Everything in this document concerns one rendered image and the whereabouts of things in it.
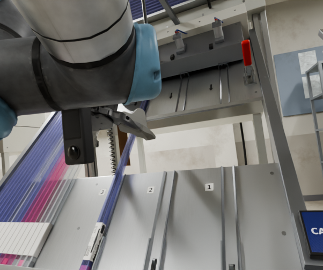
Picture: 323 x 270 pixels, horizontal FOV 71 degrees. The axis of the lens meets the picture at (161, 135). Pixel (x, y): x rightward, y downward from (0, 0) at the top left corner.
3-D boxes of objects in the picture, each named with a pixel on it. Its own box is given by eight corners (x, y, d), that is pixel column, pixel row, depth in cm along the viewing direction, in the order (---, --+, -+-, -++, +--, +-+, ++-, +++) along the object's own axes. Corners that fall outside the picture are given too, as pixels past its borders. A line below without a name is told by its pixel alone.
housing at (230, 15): (251, 56, 73) (247, 11, 64) (120, 88, 91) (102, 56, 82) (249, 45, 78) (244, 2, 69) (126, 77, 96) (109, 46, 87)
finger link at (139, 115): (163, 113, 49) (124, 97, 45) (161, 137, 46) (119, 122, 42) (156, 120, 51) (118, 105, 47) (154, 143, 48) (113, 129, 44)
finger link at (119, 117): (144, 120, 43) (100, 103, 40) (144, 127, 43) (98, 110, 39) (134, 130, 47) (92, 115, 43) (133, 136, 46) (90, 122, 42)
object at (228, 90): (264, 112, 52) (262, 95, 49) (51, 145, 76) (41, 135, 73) (250, 47, 75) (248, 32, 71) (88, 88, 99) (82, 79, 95)
